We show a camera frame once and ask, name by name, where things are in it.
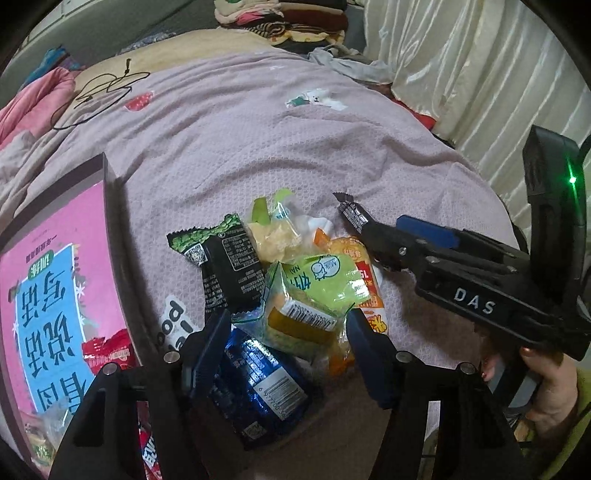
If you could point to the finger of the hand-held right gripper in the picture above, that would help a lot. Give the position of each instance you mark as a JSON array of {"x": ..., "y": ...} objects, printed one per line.
[
  {"x": 388, "y": 244},
  {"x": 425, "y": 230}
]

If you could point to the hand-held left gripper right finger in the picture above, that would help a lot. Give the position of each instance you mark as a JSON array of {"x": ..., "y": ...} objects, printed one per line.
[{"x": 369, "y": 364}]

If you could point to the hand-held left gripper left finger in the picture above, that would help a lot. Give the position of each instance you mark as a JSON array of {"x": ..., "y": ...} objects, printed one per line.
[{"x": 207, "y": 355}]

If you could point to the orange snack packet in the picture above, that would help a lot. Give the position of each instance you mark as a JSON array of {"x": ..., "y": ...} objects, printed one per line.
[{"x": 355, "y": 251}]

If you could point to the small black snack packet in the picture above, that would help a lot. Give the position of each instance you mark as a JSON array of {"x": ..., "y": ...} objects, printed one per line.
[{"x": 351, "y": 212}]

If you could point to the dark blue snack packet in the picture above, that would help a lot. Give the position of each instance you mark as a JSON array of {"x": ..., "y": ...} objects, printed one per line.
[{"x": 258, "y": 387}]

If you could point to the light green snack packet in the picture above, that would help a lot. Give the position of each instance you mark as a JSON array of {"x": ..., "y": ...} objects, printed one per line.
[{"x": 318, "y": 281}]

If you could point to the black and green snack packet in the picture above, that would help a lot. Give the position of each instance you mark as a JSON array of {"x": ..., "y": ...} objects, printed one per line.
[{"x": 221, "y": 263}]

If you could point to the red snack packet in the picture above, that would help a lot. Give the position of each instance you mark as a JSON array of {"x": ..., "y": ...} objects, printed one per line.
[{"x": 108, "y": 350}]

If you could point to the red packet white lettering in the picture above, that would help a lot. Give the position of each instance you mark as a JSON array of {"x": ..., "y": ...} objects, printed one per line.
[{"x": 150, "y": 454}]

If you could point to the clear yellow cake packet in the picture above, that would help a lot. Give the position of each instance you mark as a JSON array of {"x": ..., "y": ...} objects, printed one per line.
[{"x": 272, "y": 235}]

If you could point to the dark rectangular tray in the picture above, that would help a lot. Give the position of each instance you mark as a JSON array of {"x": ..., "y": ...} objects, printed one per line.
[{"x": 115, "y": 207}]

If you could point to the green cake packet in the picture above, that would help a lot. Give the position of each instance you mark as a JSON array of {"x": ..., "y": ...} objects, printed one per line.
[{"x": 41, "y": 447}]

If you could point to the person's right forearm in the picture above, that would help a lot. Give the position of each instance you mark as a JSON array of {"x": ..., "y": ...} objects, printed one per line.
[{"x": 572, "y": 438}]

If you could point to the person's right hand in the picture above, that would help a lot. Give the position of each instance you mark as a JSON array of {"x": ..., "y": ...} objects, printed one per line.
[{"x": 549, "y": 383}]

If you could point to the red bag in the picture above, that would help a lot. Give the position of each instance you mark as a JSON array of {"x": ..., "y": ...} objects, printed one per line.
[{"x": 425, "y": 120}]

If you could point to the white satin curtain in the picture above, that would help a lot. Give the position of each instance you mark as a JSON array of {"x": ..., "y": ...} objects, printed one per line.
[{"x": 461, "y": 69}]

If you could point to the pink and blue book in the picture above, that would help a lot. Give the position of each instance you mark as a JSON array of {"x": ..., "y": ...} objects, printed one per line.
[{"x": 46, "y": 286}]

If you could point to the grey cloth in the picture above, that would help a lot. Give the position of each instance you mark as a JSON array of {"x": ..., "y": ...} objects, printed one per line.
[{"x": 351, "y": 64}]

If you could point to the lilac textured blanket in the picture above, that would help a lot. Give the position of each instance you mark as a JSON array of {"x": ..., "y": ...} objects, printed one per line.
[{"x": 231, "y": 138}]

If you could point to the stack of folded clothes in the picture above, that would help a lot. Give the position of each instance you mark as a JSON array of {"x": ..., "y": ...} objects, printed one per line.
[{"x": 286, "y": 14}]

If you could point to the beige blanket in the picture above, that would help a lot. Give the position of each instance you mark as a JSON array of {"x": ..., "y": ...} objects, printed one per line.
[{"x": 184, "y": 50}]

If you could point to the pale crumpled sheet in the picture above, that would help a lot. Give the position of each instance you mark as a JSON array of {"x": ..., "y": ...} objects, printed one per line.
[{"x": 14, "y": 147}]

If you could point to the pink quilt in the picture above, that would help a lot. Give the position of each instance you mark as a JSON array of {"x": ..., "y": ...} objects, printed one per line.
[{"x": 32, "y": 97}]

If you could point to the blue cloth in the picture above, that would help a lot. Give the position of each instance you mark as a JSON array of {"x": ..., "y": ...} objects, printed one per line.
[{"x": 51, "y": 57}]

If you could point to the grey headboard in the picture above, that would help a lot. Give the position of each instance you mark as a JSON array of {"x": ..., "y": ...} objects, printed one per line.
[{"x": 115, "y": 27}]

